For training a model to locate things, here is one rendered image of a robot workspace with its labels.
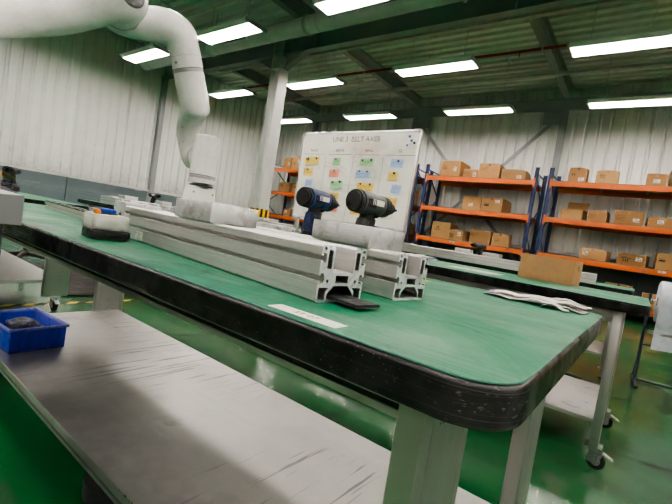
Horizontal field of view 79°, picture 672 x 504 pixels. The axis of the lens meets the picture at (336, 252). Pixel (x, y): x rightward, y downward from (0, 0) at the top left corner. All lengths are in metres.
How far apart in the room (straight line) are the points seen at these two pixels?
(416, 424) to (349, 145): 4.12
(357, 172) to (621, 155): 8.10
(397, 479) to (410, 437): 0.05
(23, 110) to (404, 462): 12.42
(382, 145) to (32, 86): 10.01
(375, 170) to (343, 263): 3.60
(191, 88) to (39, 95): 11.44
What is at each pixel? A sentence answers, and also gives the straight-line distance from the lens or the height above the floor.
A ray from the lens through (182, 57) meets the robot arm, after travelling 1.41.
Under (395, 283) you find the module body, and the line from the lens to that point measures 0.74.
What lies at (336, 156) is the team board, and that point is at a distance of 4.56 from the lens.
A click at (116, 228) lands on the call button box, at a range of 1.12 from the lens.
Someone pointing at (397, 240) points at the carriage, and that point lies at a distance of 0.84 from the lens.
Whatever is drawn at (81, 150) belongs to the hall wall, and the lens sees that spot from 13.00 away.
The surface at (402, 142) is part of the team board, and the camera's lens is 4.15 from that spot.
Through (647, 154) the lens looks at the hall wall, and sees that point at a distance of 11.50.
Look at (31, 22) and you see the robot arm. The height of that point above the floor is 1.26.
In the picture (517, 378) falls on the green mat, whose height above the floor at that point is 0.78.
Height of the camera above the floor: 0.89
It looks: 3 degrees down
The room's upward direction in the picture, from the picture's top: 9 degrees clockwise
